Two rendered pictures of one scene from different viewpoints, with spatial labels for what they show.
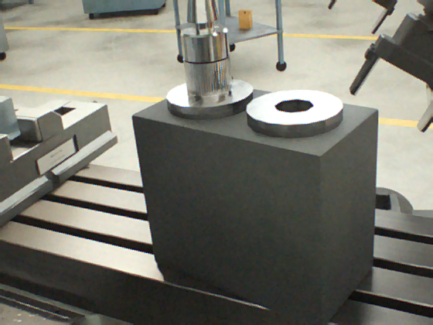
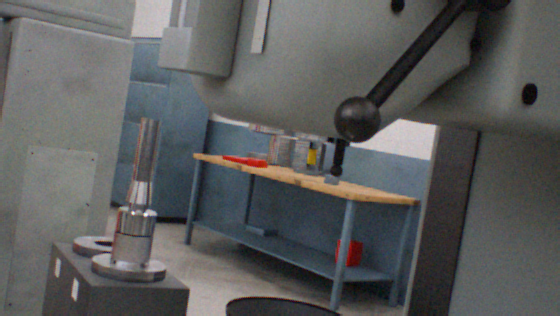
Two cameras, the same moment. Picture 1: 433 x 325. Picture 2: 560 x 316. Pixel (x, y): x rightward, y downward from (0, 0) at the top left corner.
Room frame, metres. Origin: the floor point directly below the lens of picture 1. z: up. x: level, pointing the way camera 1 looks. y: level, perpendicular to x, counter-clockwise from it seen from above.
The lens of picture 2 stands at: (1.33, 0.46, 1.32)
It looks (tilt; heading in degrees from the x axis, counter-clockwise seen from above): 3 degrees down; 201
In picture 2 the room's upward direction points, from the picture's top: 9 degrees clockwise
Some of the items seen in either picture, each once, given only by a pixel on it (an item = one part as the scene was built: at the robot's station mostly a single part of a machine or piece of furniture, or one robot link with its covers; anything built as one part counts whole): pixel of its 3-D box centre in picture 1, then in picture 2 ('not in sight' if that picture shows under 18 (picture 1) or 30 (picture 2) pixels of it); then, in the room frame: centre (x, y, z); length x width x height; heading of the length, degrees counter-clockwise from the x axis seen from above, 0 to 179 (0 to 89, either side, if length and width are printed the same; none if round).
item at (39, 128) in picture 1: (18, 121); not in sight; (0.85, 0.29, 1.01); 0.12 x 0.06 x 0.04; 62
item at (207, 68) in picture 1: (207, 66); (133, 240); (0.57, 0.00, 1.14); 0.05 x 0.05 x 0.06
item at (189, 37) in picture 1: (204, 34); (137, 214); (0.57, 0.00, 1.18); 0.05 x 0.05 x 0.01
